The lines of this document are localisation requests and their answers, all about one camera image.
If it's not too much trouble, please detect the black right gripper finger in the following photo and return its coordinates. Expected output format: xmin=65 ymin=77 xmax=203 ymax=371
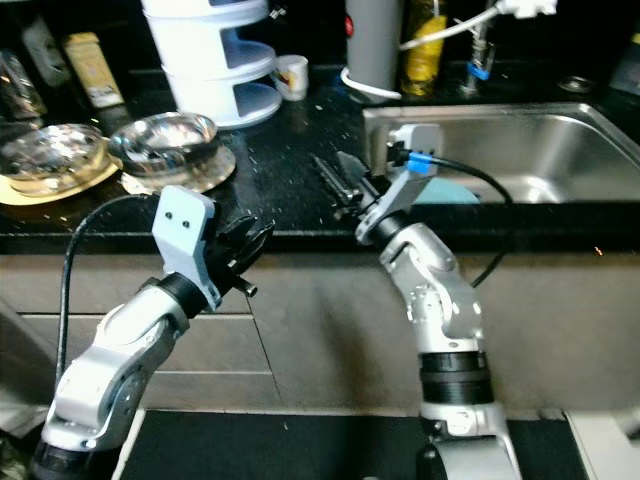
xmin=335 ymin=150 xmax=373 ymax=191
xmin=310 ymin=153 xmax=353 ymax=216

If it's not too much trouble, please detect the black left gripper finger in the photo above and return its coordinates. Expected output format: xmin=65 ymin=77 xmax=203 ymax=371
xmin=228 ymin=255 xmax=261 ymax=299
xmin=232 ymin=220 xmax=276 ymax=259

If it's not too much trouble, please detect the light blue plate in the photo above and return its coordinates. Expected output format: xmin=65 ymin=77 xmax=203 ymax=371
xmin=415 ymin=180 xmax=471 ymax=206

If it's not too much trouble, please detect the grey kitchen cabinet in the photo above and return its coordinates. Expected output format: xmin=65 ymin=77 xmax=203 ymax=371
xmin=0 ymin=250 xmax=640 ymax=416

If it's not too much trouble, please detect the floral print plate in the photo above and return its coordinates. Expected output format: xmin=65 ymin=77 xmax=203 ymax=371
xmin=122 ymin=145 xmax=236 ymax=196

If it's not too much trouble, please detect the white printed mug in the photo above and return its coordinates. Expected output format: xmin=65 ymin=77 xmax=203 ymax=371
xmin=273 ymin=55 xmax=309 ymax=102

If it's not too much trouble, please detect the yellow cooking oil bottle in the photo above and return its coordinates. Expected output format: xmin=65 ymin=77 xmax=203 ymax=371
xmin=400 ymin=0 xmax=446 ymax=98

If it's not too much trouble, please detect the wide stainless steel bowl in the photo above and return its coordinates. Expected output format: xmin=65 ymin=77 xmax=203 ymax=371
xmin=108 ymin=112 xmax=221 ymax=188

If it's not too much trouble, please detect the grey water filter cylinder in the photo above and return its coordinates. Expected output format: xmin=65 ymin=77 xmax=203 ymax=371
xmin=345 ymin=0 xmax=406 ymax=93

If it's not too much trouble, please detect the gold plate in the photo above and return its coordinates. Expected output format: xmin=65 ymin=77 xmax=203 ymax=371
xmin=0 ymin=150 xmax=126 ymax=206

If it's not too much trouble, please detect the white tiered plastic rack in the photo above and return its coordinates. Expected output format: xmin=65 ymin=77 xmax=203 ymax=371
xmin=140 ymin=0 xmax=281 ymax=129

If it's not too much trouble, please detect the black floor mat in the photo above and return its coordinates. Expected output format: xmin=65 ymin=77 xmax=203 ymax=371
xmin=120 ymin=410 xmax=591 ymax=480

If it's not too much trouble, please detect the clear glass bowl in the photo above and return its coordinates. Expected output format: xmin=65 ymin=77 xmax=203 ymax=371
xmin=2 ymin=123 xmax=111 ymax=196

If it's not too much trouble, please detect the stainless steel sink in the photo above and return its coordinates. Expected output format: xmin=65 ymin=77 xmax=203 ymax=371
xmin=363 ymin=100 xmax=640 ymax=206

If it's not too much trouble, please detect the yellow tea box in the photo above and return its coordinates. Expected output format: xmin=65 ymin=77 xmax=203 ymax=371
xmin=62 ymin=32 xmax=126 ymax=109

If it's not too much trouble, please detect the white faucet head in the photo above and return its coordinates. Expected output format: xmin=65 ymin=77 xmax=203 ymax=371
xmin=500 ymin=0 xmax=561 ymax=21

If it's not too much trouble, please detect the clear glass bottle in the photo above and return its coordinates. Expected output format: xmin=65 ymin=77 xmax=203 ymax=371
xmin=0 ymin=40 xmax=51 ymax=126

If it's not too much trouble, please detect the dark glass bottle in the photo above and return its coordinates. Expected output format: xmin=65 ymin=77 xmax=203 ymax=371
xmin=20 ymin=15 xmax=73 ymax=91

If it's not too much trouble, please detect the clear plastic container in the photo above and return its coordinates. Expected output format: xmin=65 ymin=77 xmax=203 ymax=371
xmin=622 ymin=30 xmax=640 ymax=96

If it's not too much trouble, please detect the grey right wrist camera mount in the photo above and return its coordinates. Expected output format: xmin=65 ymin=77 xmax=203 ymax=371
xmin=355 ymin=123 xmax=441 ymax=246

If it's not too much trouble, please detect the chrome faucet pipe blue handle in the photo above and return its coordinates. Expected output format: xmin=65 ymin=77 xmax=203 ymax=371
xmin=460 ymin=25 xmax=496 ymax=96

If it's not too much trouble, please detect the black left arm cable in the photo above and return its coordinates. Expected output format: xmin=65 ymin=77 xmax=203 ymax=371
xmin=57 ymin=193 xmax=161 ymax=386

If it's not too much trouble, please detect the white filter hose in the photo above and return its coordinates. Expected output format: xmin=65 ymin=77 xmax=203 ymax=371
xmin=340 ymin=10 xmax=511 ymax=101

